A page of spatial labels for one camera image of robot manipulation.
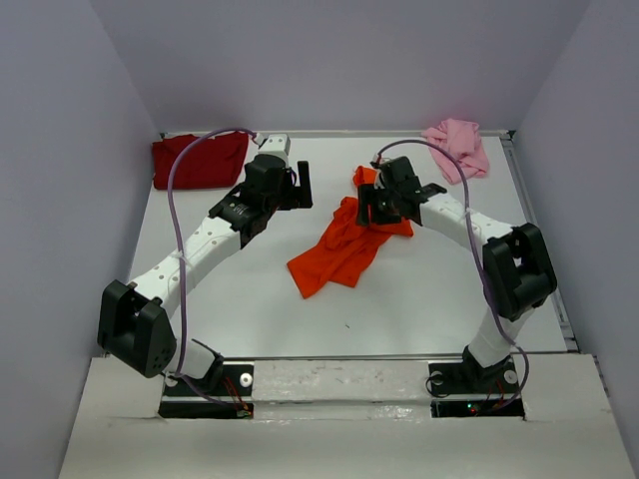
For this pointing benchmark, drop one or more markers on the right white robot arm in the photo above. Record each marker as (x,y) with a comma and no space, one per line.
(513,264)

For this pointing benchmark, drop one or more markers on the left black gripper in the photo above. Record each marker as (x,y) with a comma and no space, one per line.
(297,197)

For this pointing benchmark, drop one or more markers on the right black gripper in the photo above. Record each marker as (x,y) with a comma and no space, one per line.
(367,195)

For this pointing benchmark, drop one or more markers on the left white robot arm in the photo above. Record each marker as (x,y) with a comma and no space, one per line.
(135,317)

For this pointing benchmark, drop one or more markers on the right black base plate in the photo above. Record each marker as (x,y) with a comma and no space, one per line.
(456,394)

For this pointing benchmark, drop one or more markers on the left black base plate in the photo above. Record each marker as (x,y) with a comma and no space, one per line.
(229,398)

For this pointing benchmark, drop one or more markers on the orange t-shirt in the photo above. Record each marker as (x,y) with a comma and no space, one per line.
(344,251)

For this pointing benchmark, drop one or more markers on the white front cover board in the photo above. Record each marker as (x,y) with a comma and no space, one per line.
(347,419)

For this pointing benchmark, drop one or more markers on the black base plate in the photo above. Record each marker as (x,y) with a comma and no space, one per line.
(229,398)
(456,394)

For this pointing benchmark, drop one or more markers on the pink crumpled t-shirt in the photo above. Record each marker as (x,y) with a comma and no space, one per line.
(461,139)

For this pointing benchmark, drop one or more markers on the dark red folded t-shirt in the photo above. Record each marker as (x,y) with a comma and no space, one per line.
(213,164)

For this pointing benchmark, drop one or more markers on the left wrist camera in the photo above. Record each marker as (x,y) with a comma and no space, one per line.
(277,145)

